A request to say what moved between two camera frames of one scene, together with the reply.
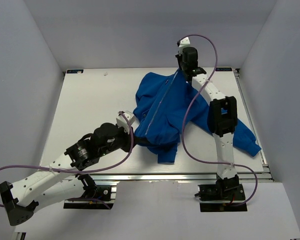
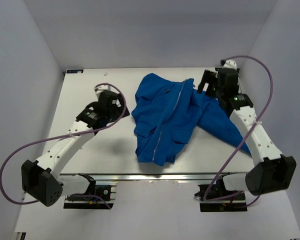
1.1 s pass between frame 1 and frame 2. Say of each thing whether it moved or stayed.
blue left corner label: stayed
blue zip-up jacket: moved
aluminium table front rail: stayed
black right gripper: moved
